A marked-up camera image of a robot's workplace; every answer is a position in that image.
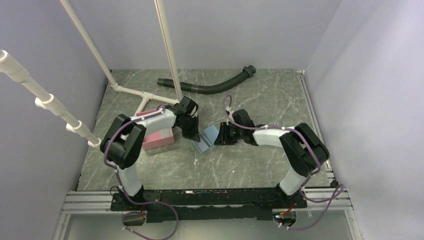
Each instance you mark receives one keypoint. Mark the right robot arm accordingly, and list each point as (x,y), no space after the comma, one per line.
(304,150)

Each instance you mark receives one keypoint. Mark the mint green card holder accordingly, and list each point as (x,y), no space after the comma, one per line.
(211,132)

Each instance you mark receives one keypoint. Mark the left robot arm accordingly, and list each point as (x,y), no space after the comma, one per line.
(122,144)

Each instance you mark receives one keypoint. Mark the aluminium frame rail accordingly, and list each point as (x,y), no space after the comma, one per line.
(100,202)

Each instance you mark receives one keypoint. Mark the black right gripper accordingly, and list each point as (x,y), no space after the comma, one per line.
(222,138)

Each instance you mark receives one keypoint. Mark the white PVC pipe with fittings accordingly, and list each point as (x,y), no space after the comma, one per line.
(15,71)

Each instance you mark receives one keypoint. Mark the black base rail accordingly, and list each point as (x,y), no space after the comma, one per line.
(257,203)

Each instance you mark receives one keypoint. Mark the white card with black stripe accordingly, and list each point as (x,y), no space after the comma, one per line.
(204,143)

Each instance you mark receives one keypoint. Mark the white PVC pipe frame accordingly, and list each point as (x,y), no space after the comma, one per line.
(126,33)

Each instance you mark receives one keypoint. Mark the pink card box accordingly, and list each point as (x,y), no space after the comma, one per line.
(158,139)

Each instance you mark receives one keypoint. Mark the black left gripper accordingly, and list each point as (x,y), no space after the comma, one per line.
(193,134)

